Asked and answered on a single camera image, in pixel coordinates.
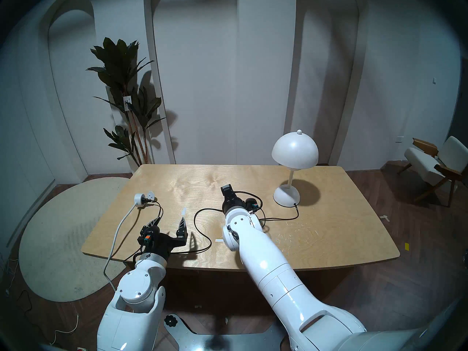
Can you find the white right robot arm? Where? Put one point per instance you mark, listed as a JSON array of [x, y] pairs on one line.
[[270, 266]]

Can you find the white round socket cover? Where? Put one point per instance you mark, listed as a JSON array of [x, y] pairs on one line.
[[150, 194]]

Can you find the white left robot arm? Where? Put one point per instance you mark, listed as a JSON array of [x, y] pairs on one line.
[[139, 288]]

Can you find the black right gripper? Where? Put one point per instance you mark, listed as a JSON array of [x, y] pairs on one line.
[[234, 204]]

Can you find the round beige rug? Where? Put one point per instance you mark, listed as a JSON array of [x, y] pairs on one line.
[[62, 240]]

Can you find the light wooden table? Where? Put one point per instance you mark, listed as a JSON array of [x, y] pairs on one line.
[[329, 229]]

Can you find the black power plug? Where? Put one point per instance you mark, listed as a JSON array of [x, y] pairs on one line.
[[148, 200]]

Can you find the white round power socket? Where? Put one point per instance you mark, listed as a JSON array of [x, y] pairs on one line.
[[139, 199]]

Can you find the tall dark green plant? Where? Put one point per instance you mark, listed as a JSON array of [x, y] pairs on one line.
[[119, 61]]

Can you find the white cushioned wooden armchair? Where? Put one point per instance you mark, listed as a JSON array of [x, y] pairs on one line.
[[427, 163]]

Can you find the black base knob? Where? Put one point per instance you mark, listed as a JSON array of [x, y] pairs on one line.
[[170, 320]]

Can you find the white dome table lamp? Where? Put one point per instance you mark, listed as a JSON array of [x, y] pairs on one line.
[[294, 149]]

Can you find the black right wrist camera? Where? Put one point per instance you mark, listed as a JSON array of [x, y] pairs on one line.
[[226, 190]]

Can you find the grey metal robot base plate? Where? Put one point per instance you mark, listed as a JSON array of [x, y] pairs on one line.
[[219, 341]]

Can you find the white plant tag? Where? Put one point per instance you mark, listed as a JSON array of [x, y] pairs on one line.
[[127, 102]]

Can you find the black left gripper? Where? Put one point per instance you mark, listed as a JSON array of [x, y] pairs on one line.
[[164, 242]]

